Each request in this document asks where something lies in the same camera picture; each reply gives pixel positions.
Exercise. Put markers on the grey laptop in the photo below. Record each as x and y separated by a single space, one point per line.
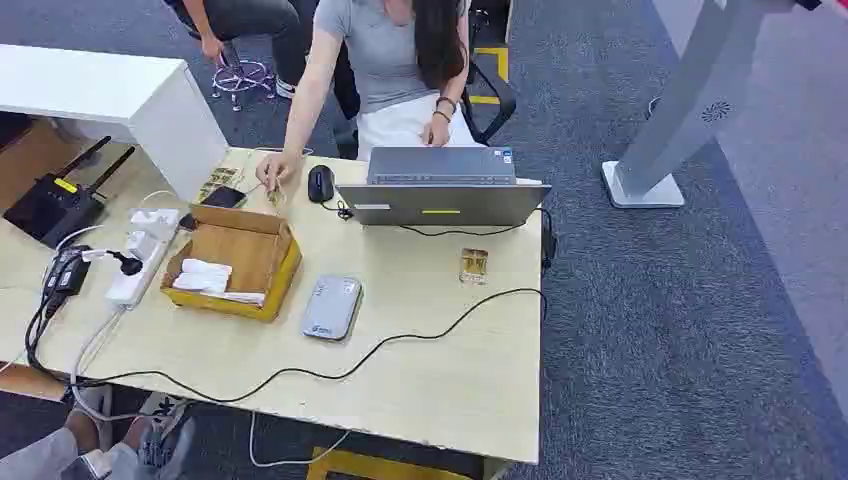
444 205

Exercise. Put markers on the grey rounded flat device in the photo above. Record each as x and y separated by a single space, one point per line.
331 308

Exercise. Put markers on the black computer mouse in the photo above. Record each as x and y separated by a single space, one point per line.
320 183

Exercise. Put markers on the thin white card stack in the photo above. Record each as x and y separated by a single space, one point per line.
244 298

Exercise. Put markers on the wooden box with yellow rim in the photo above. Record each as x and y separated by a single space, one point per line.
232 245

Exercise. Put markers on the seated person at desk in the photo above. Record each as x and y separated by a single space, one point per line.
378 53

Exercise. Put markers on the black phone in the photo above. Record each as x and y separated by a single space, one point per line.
224 197

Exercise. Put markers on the row of printed cards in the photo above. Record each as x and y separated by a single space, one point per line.
218 179

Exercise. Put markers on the white paper stack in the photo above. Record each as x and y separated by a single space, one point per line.
202 275

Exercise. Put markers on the chrome stool base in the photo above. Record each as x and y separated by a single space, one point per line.
240 76

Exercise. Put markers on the person on stool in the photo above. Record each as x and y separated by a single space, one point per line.
255 20

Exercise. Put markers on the white power strip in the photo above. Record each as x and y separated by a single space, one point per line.
147 265

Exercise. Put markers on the white plug adapter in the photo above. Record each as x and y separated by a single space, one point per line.
142 244

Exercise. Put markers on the black plug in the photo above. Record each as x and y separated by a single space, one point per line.
127 264

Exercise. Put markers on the white floor stand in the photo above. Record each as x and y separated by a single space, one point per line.
689 93

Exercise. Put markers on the black power adapter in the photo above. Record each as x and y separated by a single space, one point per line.
66 273

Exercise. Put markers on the white side table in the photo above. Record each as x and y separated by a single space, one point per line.
93 83

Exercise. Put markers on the black router with antennas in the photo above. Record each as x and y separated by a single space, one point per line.
53 206

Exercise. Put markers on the person's legs with sneakers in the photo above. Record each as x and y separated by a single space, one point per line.
40 457

